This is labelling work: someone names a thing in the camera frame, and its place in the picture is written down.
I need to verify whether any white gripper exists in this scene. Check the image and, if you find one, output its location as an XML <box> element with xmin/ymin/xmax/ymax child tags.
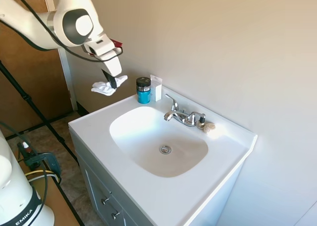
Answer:
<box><xmin>83</xmin><ymin>45</ymin><xmax>123</xmax><ymax>90</ymax></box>

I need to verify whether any white tissue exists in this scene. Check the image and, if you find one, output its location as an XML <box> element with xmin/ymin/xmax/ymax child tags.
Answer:
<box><xmin>91</xmin><ymin>74</ymin><xmax>128</xmax><ymax>97</ymax></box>

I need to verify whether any blue jar with black lid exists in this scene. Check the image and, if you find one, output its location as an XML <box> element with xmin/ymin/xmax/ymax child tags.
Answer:
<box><xmin>136</xmin><ymin>77</ymin><xmax>152</xmax><ymax>105</ymax></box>

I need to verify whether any dark baseboard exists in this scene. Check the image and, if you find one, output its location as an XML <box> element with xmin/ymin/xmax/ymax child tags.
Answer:
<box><xmin>76</xmin><ymin>101</ymin><xmax>90</xmax><ymax>116</ymax></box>

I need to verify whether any small white cardboard package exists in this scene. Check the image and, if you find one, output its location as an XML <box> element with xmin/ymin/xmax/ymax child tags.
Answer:
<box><xmin>150</xmin><ymin>74</ymin><xmax>163</xmax><ymax>102</ymax></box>

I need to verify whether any white sink countertop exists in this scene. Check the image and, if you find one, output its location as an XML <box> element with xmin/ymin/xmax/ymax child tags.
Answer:
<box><xmin>68</xmin><ymin>86</ymin><xmax>258</xmax><ymax>226</ymax></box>

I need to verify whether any black stand pole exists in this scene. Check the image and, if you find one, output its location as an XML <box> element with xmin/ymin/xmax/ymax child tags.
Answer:
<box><xmin>0</xmin><ymin>59</ymin><xmax>79</xmax><ymax>166</ymax></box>

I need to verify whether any brown wooden door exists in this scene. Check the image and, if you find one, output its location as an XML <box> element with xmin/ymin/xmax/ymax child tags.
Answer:
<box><xmin>0</xmin><ymin>0</ymin><xmax>74</xmax><ymax>139</ymax></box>

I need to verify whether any teal metal clamp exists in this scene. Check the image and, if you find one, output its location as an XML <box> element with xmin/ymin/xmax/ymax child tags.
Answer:
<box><xmin>17</xmin><ymin>143</ymin><xmax>62</xmax><ymax>177</ymax></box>

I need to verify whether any small bottle with black cap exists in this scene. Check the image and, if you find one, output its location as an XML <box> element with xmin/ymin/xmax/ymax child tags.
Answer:
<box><xmin>197</xmin><ymin>114</ymin><xmax>207</xmax><ymax>129</ymax></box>

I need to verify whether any grey vanity cabinet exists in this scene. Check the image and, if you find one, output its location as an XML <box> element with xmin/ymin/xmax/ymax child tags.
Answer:
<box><xmin>70</xmin><ymin>130</ymin><xmax>245</xmax><ymax>226</ymax></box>

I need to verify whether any white grey wrist camera box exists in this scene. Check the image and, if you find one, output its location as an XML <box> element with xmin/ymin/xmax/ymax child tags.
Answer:
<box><xmin>83</xmin><ymin>34</ymin><xmax>117</xmax><ymax>57</ymax></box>

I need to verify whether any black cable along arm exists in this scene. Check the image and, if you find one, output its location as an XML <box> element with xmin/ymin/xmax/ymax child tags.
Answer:
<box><xmin>0</xmin><ymin>0</ymin><xmax>124</xmax><ymax>62</ymax></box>

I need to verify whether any white door frame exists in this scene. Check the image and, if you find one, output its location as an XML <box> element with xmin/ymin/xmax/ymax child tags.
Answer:
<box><xmin>43</xmin><ymin>0</ymin><xmax>79</xmax><ymax>112</ymax></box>

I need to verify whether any chrome two-handle faucet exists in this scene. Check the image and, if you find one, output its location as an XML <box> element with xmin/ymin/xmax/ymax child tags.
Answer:
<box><xmin>163</xmin><ymin>94</ymin><xmax>206</xmax><ymax>127</ymax></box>

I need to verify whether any yellow cable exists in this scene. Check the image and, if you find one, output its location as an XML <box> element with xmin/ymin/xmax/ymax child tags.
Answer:
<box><xmin>24</xmin><ymin>170</ymin><xmax>61</xmax><ymax>183</ymax></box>

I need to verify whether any black cable by arm base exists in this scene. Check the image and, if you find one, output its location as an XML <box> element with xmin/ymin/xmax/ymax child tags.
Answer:
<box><xmin>0</xmin><ymin>120</ymin><xmax>50</xmax><ymax>213</ymax></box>

